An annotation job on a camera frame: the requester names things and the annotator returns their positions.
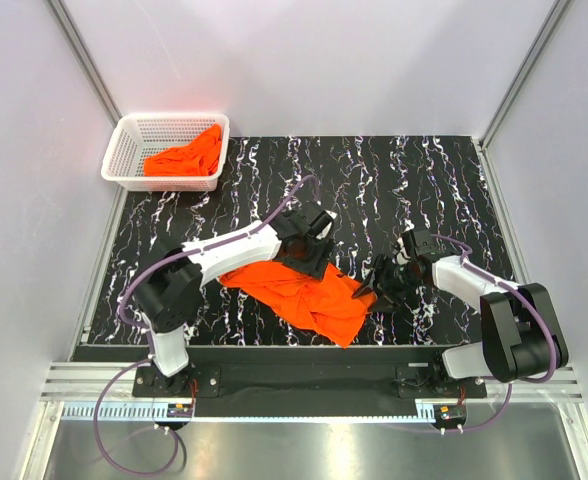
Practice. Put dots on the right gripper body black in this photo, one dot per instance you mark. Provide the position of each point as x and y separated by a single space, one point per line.
398 278

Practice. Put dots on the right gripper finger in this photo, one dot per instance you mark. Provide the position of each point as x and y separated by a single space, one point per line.
387 302
373 282

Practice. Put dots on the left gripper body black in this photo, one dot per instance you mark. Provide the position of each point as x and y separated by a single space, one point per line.
312 260

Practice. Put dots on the orange t shirt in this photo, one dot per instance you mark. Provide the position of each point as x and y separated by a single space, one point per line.
326 306

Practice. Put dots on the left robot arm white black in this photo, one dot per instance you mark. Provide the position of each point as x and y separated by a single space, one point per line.
168 293

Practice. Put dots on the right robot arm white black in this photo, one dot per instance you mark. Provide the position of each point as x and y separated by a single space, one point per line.
521 337

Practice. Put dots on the orange t shirts in basket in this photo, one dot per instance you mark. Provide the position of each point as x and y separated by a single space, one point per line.
200 158

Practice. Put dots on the right connector box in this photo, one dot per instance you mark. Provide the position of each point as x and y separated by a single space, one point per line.
451 412

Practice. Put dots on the connector box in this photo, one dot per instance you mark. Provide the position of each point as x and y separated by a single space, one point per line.
180 410
451 412

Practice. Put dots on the white plastic basket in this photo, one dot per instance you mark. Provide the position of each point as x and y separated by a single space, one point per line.
139 136

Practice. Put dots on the left connector box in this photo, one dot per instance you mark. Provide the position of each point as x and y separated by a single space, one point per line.
180 410

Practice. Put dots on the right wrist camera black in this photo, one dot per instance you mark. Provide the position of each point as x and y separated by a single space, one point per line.
418 243

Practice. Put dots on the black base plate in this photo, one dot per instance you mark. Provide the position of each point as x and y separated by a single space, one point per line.
301 383

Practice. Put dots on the aluminium frame rail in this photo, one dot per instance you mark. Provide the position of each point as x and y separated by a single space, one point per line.
105 392

